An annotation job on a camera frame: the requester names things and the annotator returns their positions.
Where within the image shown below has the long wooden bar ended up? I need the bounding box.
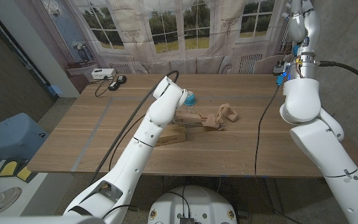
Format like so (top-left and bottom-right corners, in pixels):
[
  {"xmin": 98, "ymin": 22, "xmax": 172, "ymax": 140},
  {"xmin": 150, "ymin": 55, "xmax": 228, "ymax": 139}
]
[{"xmin": 174, "ymin": 111, "xmax": 223, "ymax": 129}]

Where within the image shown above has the yellow and black floor marker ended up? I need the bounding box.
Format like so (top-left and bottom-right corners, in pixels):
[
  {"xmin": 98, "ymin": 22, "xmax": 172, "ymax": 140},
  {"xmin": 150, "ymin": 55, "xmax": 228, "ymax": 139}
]
[{"xmin": 0, "ymin": 158, "xmax": 39, "ymax": 184}]

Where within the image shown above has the brown cardboard package box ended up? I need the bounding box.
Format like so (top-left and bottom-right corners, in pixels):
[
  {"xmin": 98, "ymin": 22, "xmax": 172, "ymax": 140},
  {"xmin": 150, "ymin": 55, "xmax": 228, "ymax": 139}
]
[{"xmin": 155, "ymin": 123, "xmax": 187, "ymax": 147}]

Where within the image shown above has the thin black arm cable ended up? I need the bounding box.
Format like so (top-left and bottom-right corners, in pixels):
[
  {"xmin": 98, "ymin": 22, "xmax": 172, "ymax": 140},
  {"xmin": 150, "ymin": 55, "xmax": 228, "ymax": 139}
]
[
  {"xmin": 101, "ymin": 114, "xmax": 145, "ymax": 220},
  {"xmin": 254, "ymin": 84, "xmax": 304, "ymax": 224}
]

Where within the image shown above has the blue grey plastic bin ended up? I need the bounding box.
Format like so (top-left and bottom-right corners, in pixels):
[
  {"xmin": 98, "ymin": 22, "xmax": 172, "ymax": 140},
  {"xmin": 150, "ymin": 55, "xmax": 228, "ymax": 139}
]
[{"xmin": 0, "ymin": 112, "xmax": 49, "ymax": 162}]

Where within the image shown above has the white robot head rim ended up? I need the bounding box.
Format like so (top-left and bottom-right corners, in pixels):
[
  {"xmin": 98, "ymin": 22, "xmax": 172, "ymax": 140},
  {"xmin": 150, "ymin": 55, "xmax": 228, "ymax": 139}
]
[{"xmin": 0, "ymin": 215, "xmax": 107, "ymax": 224}]

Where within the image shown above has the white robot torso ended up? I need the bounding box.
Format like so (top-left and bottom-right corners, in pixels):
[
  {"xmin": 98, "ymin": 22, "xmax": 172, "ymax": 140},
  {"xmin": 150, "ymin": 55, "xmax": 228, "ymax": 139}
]
[{"xmin": 147, "ymin": 185, "xmax": 238, "ymax": 224}]

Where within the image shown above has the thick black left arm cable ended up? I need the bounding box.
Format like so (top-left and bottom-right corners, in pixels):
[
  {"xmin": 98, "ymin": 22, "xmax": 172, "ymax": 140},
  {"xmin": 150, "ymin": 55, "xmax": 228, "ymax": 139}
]
[{"xmin": 87, "ymin": 70, "xmax": 180, "ymax": 187}]

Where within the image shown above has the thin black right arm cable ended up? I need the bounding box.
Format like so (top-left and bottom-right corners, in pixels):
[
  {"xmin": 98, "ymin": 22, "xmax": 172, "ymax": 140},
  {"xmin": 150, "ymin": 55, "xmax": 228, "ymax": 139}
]
[{"xmin": 254, "ymin": 84, "xmax": 304, "ymax": 224}]

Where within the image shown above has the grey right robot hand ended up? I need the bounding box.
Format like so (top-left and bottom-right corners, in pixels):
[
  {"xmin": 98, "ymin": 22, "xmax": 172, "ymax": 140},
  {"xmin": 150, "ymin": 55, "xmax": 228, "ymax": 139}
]
[{"xmin": 281, "ymin": 0, "xmax": 321, "ymax": 57}]

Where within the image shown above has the white power strip box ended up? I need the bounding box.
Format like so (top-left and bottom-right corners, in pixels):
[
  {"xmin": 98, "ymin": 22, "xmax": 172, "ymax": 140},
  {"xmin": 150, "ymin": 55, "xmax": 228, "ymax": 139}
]
[{"xmin": 91, "ymin": 68, "xmax": 117, "ymax": 80}]

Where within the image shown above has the printed window room backdrop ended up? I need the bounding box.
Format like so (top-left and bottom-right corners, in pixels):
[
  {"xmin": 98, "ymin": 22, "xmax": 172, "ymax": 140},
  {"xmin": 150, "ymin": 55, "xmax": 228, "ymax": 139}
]
[{"xmin": 14, "ymin": 0, "xmax": 315, "ymax": 88}]

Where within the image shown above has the small blue plastic cup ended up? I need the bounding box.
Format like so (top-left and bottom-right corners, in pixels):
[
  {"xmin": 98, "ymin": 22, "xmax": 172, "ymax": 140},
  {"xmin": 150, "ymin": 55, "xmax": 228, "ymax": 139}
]
[{"xmin": 184, "ymin": 91, "xmax": 197, "ymax": 107}]

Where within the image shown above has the thin metal wire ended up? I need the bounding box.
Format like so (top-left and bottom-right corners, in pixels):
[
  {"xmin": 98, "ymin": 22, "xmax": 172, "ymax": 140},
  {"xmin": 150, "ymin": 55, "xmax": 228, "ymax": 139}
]
[{"xmin": 174, "ymin": 106, "xmax": 204, "ymax": 128}]

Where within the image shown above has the black adapter cord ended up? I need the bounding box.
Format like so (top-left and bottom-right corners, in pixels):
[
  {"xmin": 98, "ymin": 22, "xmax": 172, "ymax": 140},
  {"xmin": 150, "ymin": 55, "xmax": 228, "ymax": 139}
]
[{"xmin": 94, "ymin": 74, "xmax": 119, "ymax": 98}]

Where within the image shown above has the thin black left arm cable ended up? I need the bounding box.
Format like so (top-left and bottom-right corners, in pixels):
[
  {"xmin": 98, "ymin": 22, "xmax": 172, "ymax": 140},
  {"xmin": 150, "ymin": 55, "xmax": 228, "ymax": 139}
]
[{"xmin": 101, "ymin": 114, "xmax": 145, "ymax": 220}]

